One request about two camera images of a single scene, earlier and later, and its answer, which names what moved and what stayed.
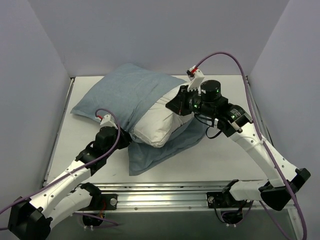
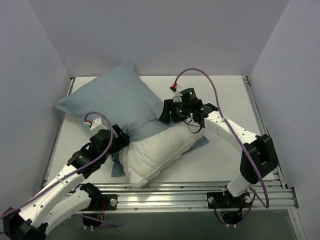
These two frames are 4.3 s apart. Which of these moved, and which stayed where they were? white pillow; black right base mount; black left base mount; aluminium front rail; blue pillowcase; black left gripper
Moved: blue pillowcase; white pillow
Stayed: aluminium front rail; black left base mount; black left gripper; black right base mount
